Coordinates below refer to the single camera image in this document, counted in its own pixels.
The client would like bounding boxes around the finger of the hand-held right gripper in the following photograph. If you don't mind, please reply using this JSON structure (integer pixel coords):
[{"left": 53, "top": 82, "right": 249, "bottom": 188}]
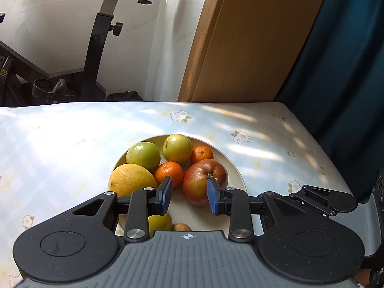
[{"left": 289, "top": 185, "right": 358, "bottom": 217}]

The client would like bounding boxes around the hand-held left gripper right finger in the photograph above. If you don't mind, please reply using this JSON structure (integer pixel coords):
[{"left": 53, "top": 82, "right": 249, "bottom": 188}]
[{"left": 207, "top": 177, "right": 304, "bottom": 243}]

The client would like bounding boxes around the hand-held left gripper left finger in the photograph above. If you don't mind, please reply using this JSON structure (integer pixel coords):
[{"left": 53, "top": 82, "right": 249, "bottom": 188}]
[{"left": 72, "top": 176, "right": 173, "bottom": 243}]

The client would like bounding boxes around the red apple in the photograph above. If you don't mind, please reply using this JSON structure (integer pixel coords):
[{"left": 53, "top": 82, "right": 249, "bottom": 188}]
[{"left": 182, "top": 159, "right": 229, "bottom": 206}]

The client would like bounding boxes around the cream round plate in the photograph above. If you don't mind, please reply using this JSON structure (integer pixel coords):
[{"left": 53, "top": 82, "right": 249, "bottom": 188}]
[{"left": 108, "top": 134, "right": 247, "bottom": 237}]

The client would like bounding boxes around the small mandarin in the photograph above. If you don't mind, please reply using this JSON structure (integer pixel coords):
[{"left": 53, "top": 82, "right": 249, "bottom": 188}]
[
  {"left": 190, "top": 146, "right": 214, "bottom": 165},
  {"left": 154, "top": 161, "right": 184, "bottom": 189}
]

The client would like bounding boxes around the yellow-green orange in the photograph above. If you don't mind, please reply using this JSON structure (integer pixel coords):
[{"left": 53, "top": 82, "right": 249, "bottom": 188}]
[{"left": 148, "top": 212, "right": 173, "bottom": 237}]

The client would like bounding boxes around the large yellow grapefruit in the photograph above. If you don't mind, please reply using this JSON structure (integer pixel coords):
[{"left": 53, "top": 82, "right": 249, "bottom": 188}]
[{"left": 108, "top": 163, "right": 158, "bottom": 198}]

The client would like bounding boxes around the green apple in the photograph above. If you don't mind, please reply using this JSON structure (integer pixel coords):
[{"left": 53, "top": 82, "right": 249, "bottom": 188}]
[
  {"left": 162, "top": 134, "right": 193, "bottom": 165},
  {"left": 125, "top": 142, "right": 161, "bottom": 172}
]

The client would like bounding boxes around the floral checked tablecloth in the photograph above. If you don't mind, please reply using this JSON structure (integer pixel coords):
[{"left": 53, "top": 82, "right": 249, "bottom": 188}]
[{"left": 0, "top": 101, "right": 355, "bottom": 288}]

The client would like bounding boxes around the dark blue curtain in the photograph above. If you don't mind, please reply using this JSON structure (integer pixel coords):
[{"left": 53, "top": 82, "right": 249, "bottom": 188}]
[{"left": 276, "top": 0, "right": 384, "bottom": 204}]

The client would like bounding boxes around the black exercise bike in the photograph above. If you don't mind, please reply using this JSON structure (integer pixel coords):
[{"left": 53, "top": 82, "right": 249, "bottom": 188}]
[{"left": 0, "top": 0, "right": 168, "bottom": 107}]

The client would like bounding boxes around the wooden door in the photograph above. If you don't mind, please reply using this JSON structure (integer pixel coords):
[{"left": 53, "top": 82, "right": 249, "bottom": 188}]
[{"left": 178, "top": 0, "right": 332, "bottom": 103}]

